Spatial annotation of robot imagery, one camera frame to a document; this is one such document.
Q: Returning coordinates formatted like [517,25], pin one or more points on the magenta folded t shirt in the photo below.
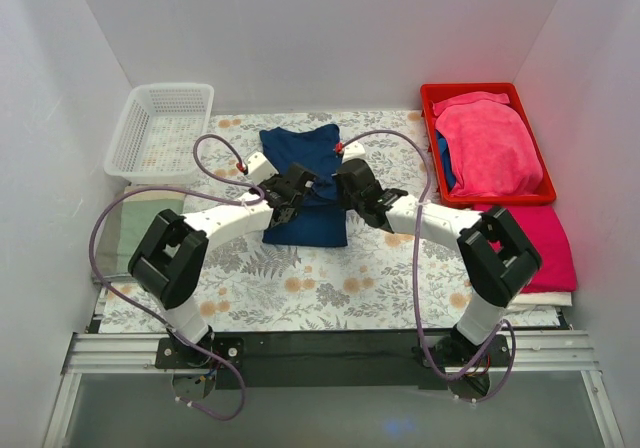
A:
[544,229]

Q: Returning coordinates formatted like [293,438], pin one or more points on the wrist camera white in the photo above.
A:
[354,150]
[257,167]

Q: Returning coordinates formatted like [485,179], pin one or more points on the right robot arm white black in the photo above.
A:
[499,258]

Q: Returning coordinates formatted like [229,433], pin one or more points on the red plastic bin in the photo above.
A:
[432,93]

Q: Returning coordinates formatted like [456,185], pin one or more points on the blue cloth in bin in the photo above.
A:
[443,149]

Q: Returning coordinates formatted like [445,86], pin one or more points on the pink towel in bin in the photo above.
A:
[492,151]

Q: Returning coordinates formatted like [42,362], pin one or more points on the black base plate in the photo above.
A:
[319,358]

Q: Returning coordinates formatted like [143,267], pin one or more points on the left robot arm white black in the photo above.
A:
[168,260]

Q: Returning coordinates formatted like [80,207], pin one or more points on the navy blue t shirt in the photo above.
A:
[320,222]

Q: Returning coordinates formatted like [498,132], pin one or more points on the aluminium rail frame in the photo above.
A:
[537,350]

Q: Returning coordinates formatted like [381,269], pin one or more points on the floral table cloth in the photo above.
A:
[379,280]

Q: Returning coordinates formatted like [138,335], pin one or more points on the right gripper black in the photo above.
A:
[347,186]

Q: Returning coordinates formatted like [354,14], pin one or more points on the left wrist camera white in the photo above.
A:
[257,167]

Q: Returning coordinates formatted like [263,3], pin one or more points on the white plastic basket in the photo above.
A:
[156,132]

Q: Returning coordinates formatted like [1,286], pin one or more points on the green folded cloth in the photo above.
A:
[126,225]

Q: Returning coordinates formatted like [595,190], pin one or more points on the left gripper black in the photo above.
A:
[298,188]

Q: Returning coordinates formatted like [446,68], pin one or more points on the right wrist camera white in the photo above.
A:
[354,150]

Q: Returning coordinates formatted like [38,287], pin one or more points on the cream folded t shirt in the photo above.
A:
[529,300]

